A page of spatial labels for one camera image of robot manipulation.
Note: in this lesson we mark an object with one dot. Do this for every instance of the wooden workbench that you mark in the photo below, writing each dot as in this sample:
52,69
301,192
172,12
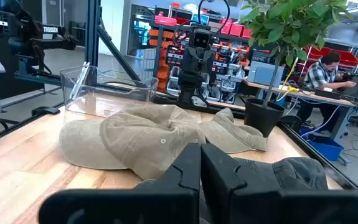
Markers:
322,99

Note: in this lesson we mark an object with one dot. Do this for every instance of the black aluminium table frame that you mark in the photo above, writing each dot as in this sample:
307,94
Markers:
91,31

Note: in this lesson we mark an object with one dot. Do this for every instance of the person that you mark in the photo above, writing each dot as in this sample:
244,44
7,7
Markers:
318,76

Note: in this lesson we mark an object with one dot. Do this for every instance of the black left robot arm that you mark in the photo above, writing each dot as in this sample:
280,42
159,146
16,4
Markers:
191,87

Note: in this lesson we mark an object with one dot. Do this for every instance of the grey equipment box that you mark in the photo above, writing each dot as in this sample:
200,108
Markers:
266,76

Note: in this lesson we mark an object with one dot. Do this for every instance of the shelving rack with parts bins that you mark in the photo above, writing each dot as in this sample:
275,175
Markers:
166,34

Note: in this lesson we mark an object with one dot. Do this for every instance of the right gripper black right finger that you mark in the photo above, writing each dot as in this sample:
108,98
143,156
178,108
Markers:
216,174

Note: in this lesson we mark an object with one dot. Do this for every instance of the blue plastic bin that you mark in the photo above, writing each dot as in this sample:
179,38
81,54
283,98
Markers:
325,147

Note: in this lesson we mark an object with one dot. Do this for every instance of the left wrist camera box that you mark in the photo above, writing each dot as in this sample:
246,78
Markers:
201,39

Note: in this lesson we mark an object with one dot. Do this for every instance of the dark grey baseball cap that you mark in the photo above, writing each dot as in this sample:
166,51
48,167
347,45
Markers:
290,174

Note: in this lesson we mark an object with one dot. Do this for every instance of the large red storage bin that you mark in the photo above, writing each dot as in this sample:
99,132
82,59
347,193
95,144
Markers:
348,57

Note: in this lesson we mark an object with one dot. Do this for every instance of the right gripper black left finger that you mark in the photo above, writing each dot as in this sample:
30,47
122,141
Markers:
185,168

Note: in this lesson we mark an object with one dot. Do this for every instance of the clear plastic bin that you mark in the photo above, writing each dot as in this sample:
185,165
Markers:
82,93

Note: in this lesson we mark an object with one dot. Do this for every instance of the green plant in black pot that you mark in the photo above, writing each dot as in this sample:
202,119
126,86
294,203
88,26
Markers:
264,116

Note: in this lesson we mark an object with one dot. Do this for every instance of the black neighbouring robot arm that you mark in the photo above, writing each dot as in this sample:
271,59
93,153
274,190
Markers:
26,34

